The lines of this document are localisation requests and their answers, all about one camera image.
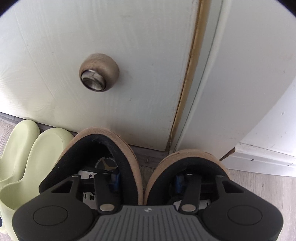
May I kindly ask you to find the tan sneaker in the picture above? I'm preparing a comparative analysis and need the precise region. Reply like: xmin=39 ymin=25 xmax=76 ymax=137
xmin=144 ymin=149 xmax=228 ymax=205
xmin=39 ymin=128 xmax=144 ymax=205

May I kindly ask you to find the right green slide sandal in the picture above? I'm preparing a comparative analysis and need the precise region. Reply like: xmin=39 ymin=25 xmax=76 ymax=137
xmin=1 ymin=128 xmax=73 ymax=240

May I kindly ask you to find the green slide sandal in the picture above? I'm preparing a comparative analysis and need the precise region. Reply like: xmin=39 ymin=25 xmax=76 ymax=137
xmin=1 ymin=120 xmax=40 ymax=187
xmin=1 ymin=128 xmax=73 ymax=240

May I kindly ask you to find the left green slide sandal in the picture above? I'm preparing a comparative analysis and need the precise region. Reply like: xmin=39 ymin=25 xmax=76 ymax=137
xmin=1 ymin=120 xmax=40 ymax=187

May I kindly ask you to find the metal door stopper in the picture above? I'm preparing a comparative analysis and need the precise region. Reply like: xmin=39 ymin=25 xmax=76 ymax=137
xmin=79 ymin=53 xmax=119 ymax=92

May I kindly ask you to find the white door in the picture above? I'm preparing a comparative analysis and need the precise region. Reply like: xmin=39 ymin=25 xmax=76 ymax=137
xmin=1 ymin=1 xmax=201 ymax=151

